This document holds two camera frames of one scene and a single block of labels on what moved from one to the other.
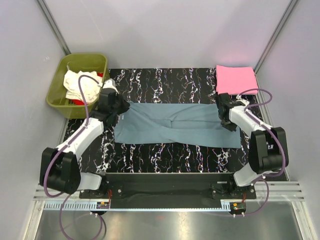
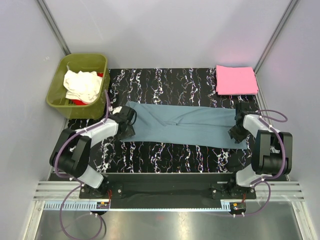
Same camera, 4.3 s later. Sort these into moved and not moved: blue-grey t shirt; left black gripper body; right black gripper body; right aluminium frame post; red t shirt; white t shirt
Moved: right black gripper body; left black gripper body
Not moved: white t shirt; blue-grey t shirt; right aluminium frame post; red t shirt
